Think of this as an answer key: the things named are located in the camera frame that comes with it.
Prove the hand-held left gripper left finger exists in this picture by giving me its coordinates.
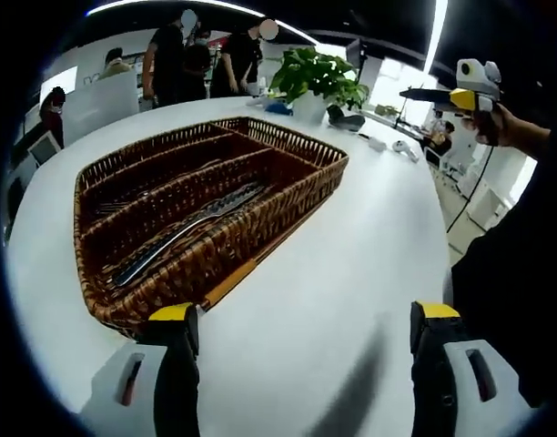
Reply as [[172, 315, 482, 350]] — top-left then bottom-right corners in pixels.
[[90, 301, 201, 437]]

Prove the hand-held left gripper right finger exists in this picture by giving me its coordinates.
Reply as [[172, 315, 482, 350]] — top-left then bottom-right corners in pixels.
[[409, 299, 522, 437]]

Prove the brown wicker storage tray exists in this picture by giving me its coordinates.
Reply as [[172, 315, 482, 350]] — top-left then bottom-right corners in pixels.
[[72, 116, 351, 343]]

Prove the steel fork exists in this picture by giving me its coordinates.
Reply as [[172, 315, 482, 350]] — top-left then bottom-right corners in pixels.
[[95, 189, 153, 216]]

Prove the person's right hand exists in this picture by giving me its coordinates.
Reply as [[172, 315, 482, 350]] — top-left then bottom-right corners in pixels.
[[460, 107, 514, 147]]

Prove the white handheld controller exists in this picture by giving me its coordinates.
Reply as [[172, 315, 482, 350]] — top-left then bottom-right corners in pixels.
[[391, 139, 420, 164]]

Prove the straight ceiling light strip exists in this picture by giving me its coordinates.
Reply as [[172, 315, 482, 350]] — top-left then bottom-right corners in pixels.
[[421, 0, 451, 74]]

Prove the small white device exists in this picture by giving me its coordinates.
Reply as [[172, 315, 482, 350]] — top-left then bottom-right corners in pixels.
[[358, 131, 389, 152]]

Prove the black curved holder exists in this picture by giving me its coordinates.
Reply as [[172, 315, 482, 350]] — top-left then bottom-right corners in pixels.
[[327, 103, 367, 133]]

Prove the studio light on stand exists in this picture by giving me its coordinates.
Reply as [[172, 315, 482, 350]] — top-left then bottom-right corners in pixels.
[[345, 37, 370, 72]]

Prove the person's black shirt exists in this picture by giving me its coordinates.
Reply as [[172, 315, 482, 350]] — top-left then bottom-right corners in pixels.
[[449, 58, 557, 409]]

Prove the green potted plant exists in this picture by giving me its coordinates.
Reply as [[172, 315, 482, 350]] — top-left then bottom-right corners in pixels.
[[267, 46, 370, 127]]

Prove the thin wooden stick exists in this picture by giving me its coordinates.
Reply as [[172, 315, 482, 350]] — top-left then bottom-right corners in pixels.
[[204, 258, 258, 311]]

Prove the white office chair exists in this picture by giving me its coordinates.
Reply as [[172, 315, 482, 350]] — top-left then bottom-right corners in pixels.
[[26, 134, 61, 168]]

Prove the white partition panel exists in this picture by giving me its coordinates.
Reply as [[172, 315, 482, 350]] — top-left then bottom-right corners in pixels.
[[62, 71, 141, 149]]

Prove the bright white screen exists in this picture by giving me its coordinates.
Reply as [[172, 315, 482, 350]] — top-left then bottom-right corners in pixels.
[[39, 66, 78, 99]]

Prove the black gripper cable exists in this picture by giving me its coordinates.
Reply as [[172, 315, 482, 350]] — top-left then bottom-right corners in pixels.
[[445, 144, 496, 233]]

